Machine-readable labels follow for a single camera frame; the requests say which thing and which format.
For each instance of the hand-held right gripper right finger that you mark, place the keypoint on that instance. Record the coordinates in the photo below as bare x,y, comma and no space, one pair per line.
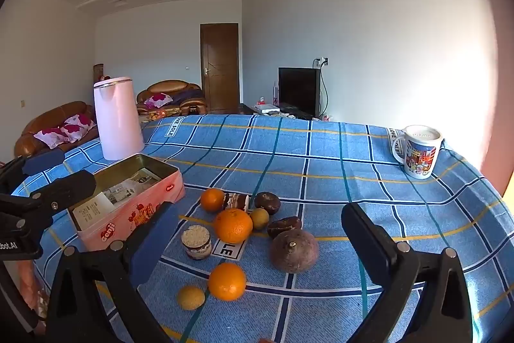
361,234

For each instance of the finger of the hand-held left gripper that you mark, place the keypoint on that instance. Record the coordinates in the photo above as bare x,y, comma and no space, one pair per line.
68,188
40,163

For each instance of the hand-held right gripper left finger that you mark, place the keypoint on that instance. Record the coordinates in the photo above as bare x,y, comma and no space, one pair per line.
158,246

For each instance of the small jar with white lid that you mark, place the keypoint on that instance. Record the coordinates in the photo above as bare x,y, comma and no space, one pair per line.
196,240

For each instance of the pink metal tin box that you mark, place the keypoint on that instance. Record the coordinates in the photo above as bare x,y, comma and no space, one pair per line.
120,223

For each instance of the medium orange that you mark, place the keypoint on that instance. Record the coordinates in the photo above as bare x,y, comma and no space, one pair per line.
227,282

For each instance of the yellow-green round fruit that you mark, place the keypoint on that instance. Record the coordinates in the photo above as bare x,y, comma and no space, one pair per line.
191,297
260,219

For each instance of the floral pink pillow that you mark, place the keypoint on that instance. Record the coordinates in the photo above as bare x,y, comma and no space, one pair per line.
54,137
158,100
78,124

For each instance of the printed paper leaflet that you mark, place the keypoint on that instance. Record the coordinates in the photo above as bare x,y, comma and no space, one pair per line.
108,198

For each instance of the brown leather sofa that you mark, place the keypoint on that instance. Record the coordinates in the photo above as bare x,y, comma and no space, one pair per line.
52,114

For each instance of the large brown round fruit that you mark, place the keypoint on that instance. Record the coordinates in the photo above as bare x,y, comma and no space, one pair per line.
294,251

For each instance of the small orange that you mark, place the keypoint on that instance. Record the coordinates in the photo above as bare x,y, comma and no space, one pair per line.
212,200

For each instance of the large orange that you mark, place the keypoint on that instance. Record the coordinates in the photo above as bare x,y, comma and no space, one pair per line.
233,226

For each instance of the wrinkled brown passion fruit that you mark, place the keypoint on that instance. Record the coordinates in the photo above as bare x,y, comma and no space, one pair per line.
268,202
283,226

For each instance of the blue plaid tablecloth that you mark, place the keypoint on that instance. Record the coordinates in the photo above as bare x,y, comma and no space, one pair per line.
321,166

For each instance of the pink electric kettle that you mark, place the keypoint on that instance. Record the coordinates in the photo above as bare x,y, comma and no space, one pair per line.
118,118

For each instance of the white cartoon print mug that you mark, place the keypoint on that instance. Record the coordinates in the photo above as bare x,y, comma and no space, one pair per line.
419,158

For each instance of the low dark television stand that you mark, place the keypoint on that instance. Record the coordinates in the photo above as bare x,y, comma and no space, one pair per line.
293,112

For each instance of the brown leather armchair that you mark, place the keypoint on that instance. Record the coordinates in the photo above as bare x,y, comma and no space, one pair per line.
168,86

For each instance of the dark purple blanket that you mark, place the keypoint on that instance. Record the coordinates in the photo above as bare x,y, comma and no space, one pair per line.
186,97

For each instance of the white flat box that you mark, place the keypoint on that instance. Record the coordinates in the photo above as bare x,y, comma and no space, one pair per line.
268,108

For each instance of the black television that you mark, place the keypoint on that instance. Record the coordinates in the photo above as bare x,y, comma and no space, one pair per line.
299,90

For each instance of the dark brown wooden door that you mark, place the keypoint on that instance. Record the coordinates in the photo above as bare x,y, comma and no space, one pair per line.
221,65

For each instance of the white wall outlet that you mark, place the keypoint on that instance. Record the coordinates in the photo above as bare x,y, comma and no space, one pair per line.
321,61

